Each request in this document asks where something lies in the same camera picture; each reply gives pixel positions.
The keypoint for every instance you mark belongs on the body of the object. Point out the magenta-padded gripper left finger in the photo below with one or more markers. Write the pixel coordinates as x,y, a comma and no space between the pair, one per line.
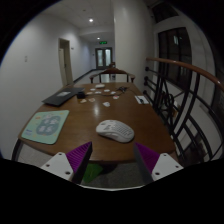
60,165

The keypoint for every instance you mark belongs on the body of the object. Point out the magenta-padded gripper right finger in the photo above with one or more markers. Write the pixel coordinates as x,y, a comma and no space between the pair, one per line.
165,166

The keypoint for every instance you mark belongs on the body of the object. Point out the white perforated computer mouse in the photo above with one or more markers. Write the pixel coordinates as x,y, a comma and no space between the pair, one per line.
115,130

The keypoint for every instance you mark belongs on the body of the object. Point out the pale green printed mouse pad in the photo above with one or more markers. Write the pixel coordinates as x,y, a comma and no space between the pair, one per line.
46,126

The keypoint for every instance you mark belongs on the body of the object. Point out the small white packet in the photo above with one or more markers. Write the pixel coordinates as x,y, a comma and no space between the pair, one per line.
91,99
83,100
106,104
116,97

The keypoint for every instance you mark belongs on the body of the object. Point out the black closed laptop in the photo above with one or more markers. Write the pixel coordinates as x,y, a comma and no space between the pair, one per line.
63,95

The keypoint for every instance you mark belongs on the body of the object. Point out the small black box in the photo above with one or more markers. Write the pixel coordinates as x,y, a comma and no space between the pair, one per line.
81,95

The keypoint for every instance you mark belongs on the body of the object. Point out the flat white box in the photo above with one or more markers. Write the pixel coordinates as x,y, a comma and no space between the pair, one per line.
100,86

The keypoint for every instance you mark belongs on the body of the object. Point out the open side doorway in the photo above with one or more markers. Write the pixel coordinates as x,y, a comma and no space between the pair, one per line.
66,63

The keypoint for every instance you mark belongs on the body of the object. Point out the wooden armchair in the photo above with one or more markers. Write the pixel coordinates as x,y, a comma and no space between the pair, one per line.
111,65
112,71

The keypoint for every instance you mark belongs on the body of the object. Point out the dark framed window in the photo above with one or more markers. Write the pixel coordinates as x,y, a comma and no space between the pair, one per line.
173,56

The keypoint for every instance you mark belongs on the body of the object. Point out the glazed double door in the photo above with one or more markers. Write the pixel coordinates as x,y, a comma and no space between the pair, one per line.
103,58

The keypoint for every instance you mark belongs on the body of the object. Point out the green exit sign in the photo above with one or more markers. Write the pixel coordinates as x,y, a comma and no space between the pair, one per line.
103,42

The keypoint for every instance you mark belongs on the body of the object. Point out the round ceiling light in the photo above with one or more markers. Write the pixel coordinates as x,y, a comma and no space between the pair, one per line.
91,20

